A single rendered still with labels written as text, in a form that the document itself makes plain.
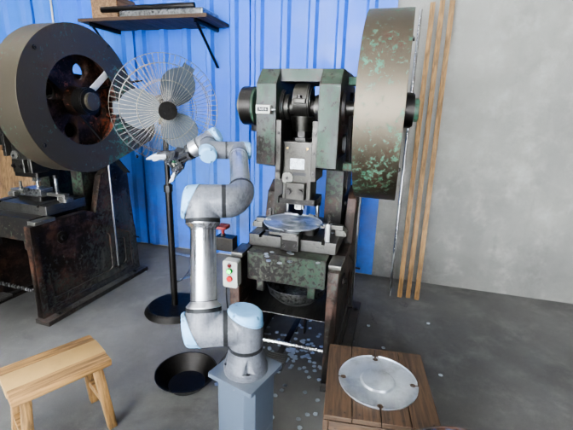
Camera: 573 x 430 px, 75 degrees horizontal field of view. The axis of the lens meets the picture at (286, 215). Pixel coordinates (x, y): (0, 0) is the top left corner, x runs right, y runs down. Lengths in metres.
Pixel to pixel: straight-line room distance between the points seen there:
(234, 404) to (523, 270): 2.50
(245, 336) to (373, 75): 1.00
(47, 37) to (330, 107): 1.50
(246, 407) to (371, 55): 1.29
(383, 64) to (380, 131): 0.23
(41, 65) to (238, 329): 1.72
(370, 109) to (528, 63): 1.82
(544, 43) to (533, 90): 0.28
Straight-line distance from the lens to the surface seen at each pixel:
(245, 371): 1.35
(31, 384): 1.76
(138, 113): 2.26
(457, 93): 3.02
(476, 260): 3.25
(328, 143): 1.75
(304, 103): 1.81
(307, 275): 1.81
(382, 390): 1.53
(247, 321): 1.25
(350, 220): 2.17
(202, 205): 1.25
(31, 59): 2.37
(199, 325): 1.27
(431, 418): 1.49
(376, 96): 1.44
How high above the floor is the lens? 1.32
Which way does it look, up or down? 16 degrees down
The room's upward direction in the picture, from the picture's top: 2 degrees clockwise
